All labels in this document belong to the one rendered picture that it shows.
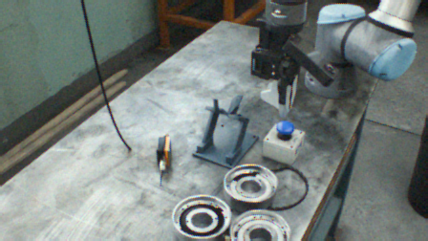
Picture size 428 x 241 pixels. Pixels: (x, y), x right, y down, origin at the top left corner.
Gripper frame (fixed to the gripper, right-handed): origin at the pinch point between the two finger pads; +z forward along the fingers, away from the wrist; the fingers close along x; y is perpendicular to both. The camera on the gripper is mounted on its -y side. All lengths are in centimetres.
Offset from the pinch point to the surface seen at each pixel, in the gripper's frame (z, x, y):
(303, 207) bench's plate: 10.8, 13.6, -10.1
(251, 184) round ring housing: 9.1, 14.1, 0.9
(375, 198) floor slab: 91, -83, -21
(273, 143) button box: 6.4, 3.5, 1.0
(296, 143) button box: 6.3, 1.3, -3.3
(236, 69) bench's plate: 10.8, -28.7, 26.1
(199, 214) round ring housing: 8.5, 26.6, 5.6
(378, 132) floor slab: 91, -135, -11
